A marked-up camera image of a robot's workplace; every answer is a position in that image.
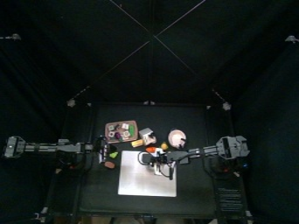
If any white rectangular board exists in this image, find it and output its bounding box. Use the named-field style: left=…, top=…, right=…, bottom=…
left=116, top=150, right=177, bottom=198

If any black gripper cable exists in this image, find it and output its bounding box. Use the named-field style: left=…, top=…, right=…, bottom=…
left=164, top=162, right=174, bottom=181

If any brown wooden tray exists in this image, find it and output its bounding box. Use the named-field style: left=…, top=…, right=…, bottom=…
left=104, top=120, right=140, bottom=144

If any pink round plate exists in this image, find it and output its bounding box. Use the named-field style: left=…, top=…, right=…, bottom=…
left=166, top=129, right=188, bottom=150

